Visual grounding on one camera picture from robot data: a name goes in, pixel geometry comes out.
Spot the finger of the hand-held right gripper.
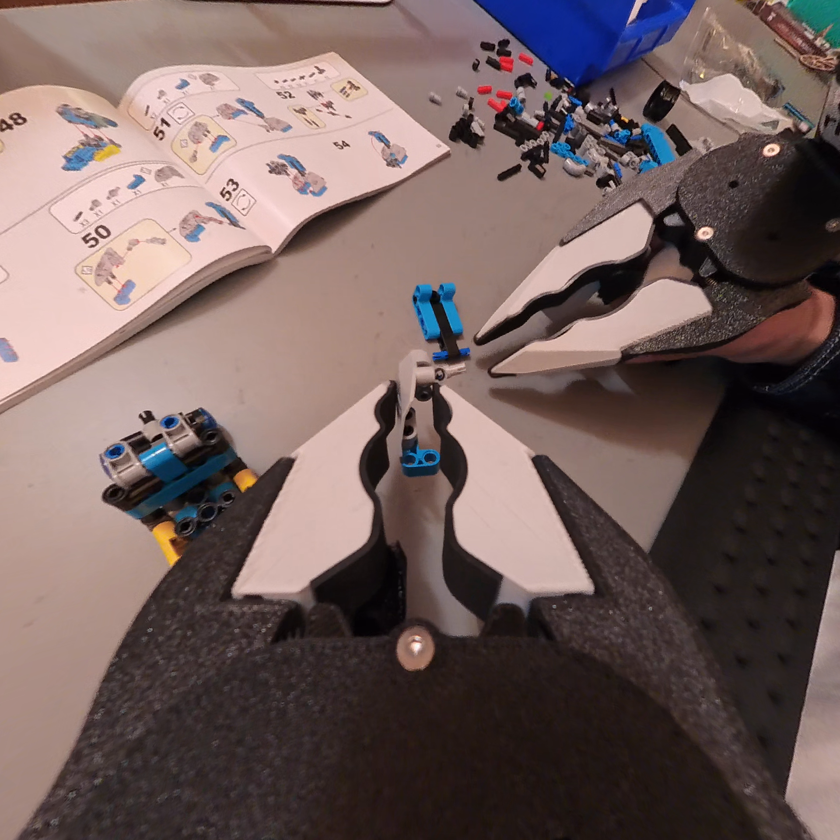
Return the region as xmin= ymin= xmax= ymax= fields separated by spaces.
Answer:
xmin=474 ymin=200 xmax=658 ymax=345
xmin=489 ymin=279 xmax=715 ymax=378

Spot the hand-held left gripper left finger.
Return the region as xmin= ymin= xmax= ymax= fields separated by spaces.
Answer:
xmin=231 ymin=382 xmax=398 ymax=602

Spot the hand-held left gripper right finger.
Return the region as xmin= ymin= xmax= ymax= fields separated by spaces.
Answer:
xmin=433 ymin=384 xmax=595 ymax=621

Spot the pile of small brick parts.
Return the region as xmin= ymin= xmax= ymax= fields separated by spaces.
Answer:
xmin=430 ymin=39 xmax=697 ymax=191

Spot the blue grey brick assembly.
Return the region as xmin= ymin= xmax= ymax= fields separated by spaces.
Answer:
xmin=395 ymin=350 xmax=442 ymax=478

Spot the blue beams black axle assembly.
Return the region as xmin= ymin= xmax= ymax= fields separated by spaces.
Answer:
xmin=412 ymin=283 xmax=472 ymax=363

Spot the grey desk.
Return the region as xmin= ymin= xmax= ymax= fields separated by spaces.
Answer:
xmin=0 ymin=0 xmax=840 ymax=657

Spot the person's right hand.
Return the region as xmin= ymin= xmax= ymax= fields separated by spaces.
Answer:
xmin=712 ymin=289 xmax=840 ymax=367

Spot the clear plastic bag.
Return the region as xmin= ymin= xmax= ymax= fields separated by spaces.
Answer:
xmin=679 ymin=7 xmax=798 ymax=135

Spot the black rubber tire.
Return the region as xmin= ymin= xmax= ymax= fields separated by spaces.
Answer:
xmin=643 ymin=80 xmax=683 ymax=122

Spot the blue yellow brick vehicle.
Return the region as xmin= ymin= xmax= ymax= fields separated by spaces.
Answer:
xmin=100 ymin=407 xmax=258 ymax=567

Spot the wooden model kit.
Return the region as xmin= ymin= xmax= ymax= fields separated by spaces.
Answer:
xmin=748 ymin=0 xmax=840 ymax=73

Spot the blue plastic bin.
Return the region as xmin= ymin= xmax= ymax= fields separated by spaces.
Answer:
xmin=472 ymin=0 xmax=697 ymax=88

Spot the open instruction booklet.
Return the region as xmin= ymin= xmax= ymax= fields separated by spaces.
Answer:
xmin=0 ymin=52 xmax=452 ymax=414

